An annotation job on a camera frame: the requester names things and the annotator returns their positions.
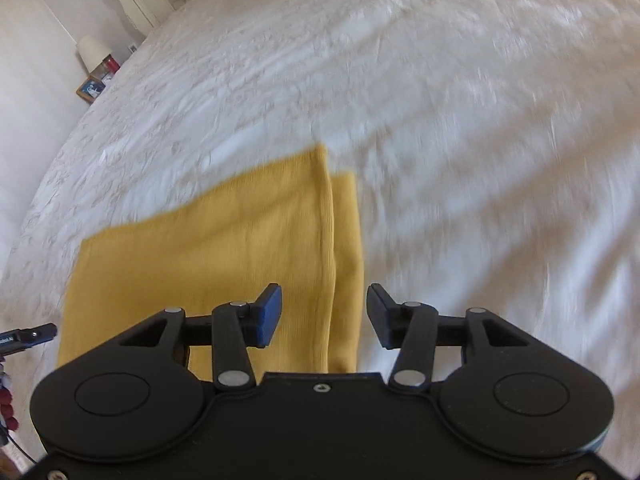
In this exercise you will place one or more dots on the wooden photo frame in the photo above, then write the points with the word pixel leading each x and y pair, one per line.
pixel 91 89

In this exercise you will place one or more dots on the yellow knitted sweater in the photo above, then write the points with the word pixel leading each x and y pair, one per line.
pixel 225 240

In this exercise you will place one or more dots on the dark red knitted cloth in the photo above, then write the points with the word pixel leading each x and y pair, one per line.
pixel 7 400

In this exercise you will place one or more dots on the cream table lamp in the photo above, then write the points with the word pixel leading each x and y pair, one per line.
pixel 92 50

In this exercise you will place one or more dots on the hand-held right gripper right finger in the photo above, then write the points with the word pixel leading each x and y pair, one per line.
pixel 377 310

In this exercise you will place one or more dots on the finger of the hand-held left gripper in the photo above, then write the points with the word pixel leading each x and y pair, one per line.
pixel 37 333

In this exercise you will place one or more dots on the red bottle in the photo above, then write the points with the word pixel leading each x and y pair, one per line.
pixel 112 65

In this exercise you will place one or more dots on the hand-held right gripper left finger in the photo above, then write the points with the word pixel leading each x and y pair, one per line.
pixel 267 317

